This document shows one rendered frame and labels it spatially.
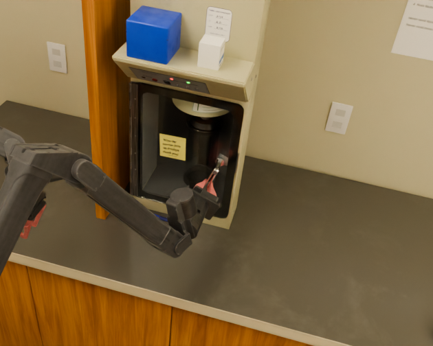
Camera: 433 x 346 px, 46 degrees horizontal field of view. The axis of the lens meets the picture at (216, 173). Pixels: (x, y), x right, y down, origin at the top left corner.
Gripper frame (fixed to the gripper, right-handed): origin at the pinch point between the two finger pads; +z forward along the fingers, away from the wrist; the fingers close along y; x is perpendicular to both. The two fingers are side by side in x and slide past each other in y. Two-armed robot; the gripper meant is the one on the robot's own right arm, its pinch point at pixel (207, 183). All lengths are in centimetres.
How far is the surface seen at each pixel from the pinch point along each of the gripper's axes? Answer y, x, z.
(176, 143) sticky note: 13.0, -3.5, 4.1
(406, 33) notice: -30, -48, 49
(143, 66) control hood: 28.4, -26.8, -5.8
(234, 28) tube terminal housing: 14.7, -41.0, 5.6
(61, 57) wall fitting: 65, 23, 47
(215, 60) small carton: 14.8, -36.0, -2.7
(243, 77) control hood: 7.3, -36.2, -3.1
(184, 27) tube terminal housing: 25.1, -34.6, 5.5
